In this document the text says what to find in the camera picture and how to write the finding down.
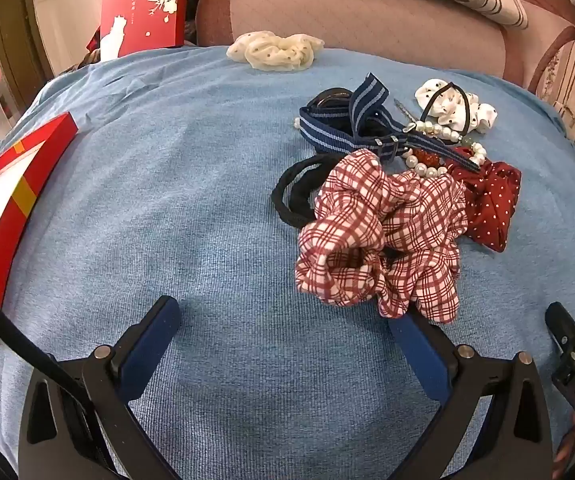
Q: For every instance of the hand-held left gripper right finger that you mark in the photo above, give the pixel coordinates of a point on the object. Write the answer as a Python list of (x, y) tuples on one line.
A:
[(420, 350)]

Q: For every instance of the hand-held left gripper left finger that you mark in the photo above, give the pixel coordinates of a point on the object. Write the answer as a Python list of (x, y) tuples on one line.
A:
[(150, 345)]

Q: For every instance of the red plaid scrunchie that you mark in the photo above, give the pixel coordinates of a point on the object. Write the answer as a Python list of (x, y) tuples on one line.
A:
[(407, 230)]

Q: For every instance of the red polka dot scrunchie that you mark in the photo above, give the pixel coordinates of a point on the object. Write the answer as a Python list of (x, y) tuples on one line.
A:
[(490, 200)]

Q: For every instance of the blue towel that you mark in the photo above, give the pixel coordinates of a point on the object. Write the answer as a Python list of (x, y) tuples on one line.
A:
[(192, 185)]

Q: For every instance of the silver hair pin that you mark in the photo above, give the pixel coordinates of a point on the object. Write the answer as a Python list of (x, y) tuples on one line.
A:
[(403, 110)]

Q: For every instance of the white polka dot scrunchie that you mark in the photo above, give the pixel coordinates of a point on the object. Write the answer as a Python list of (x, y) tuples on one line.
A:
[(447, 105)]

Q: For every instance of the pile of dark clothes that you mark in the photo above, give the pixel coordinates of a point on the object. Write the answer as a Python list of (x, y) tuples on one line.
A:
[(93, 47)]

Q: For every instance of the cream dotted scrunchie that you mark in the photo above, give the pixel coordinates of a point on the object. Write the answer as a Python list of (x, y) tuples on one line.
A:
[(277, 50)]

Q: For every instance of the pink sofa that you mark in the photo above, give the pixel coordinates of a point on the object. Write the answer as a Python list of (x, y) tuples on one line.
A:
[(367, 25)]

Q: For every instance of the red floral box lid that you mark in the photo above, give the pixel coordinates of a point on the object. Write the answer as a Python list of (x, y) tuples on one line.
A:
[(145, 10)]

